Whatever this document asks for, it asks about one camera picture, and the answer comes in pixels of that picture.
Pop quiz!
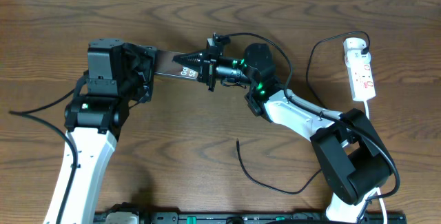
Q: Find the bronze Galaxy phone box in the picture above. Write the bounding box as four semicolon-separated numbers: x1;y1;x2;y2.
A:
154;50;198;81

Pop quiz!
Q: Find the black charging cable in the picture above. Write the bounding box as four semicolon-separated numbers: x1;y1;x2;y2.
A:
236;30;371;196

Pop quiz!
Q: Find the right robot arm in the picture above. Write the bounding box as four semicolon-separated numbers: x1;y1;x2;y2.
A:
172;35;399;223

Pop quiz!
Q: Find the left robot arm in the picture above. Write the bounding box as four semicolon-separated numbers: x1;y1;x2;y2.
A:
44;40;157;223

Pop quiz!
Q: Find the white charger plug adapter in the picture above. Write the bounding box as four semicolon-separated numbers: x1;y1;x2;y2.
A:
343;37;367;54

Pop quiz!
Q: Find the white power strip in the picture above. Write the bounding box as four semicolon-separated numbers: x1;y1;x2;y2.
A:
345;50;376;102

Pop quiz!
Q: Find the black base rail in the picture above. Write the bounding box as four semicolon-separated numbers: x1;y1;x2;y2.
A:
94;211;407;224

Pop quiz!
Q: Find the white power strip cord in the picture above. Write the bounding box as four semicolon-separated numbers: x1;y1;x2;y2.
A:
362;100;389;224

